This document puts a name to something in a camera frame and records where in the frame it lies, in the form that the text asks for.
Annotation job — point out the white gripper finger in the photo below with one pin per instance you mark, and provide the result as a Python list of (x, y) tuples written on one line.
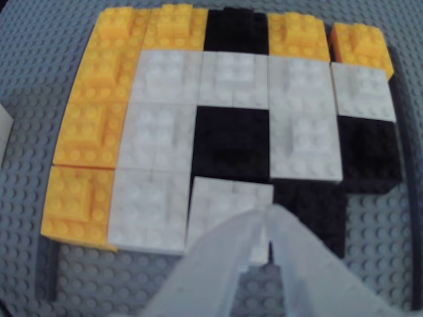
[(314, 284), (205, 280)]

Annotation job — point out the black lego cube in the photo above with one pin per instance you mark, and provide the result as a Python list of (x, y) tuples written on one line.
[(231, 142), (367, 152), (234, 36), (317, 204)]

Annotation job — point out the orange lego cube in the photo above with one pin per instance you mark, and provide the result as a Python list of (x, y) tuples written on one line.
[(115, 26), (72, 204), (175, 29), (86, 132), (363, 46), (99, 72), (297, 36)]

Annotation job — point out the grey lego baseplate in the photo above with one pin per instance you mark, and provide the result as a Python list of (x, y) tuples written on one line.
[(33, 49)]

